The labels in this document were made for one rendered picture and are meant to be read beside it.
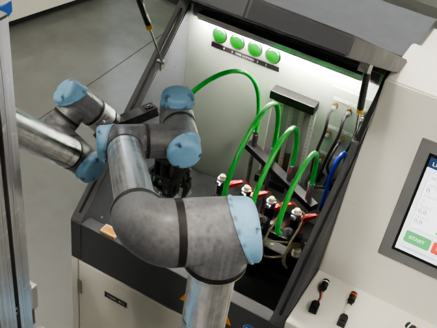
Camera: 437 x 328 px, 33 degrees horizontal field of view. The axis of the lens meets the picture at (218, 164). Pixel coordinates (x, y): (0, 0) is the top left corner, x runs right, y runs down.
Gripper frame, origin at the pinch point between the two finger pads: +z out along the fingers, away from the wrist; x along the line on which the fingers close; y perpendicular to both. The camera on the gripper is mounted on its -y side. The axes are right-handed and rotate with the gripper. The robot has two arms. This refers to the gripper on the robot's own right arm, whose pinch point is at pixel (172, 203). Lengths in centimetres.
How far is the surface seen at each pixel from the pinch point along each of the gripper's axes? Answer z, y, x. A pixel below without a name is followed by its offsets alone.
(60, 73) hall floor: 122, -171, -177
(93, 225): 27.2, -4.0, -27.6
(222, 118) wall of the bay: 14, -56, -15
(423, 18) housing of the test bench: -28, -86, 32
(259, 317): 27.6, -2.3, 28.4
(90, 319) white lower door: 69, -2, -28
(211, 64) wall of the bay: -4, -56, -22
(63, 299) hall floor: 122, -37, -68
